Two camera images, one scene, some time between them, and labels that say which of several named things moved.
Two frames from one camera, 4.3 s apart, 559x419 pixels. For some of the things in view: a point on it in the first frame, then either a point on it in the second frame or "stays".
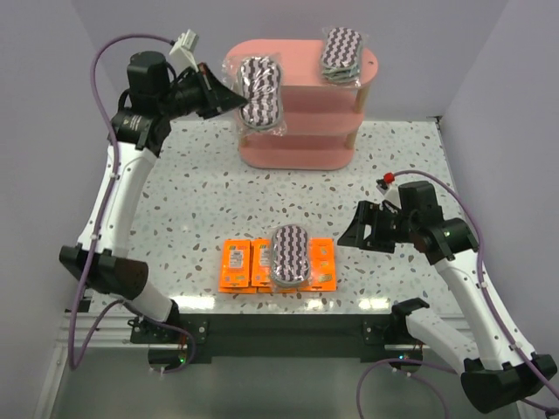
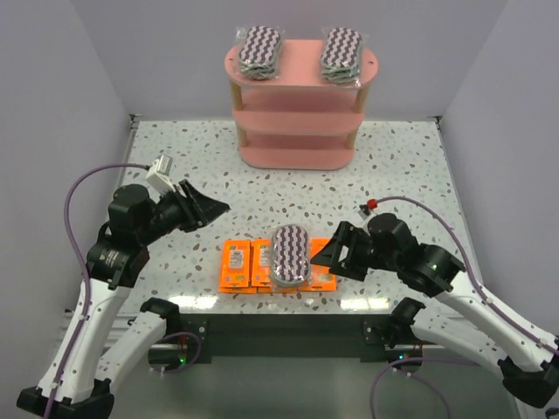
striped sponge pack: x=341 y=55 stays
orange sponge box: x=236 y=267 stays
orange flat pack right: x=322 y=266 stays
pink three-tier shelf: x=321 y=121 stays
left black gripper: x=205 y=91 → x=192 y=206
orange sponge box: x=260 y=252 stays
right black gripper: x=377 y=226 → x=343 y=249
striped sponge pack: x=259 y=78 → x=259 y=51
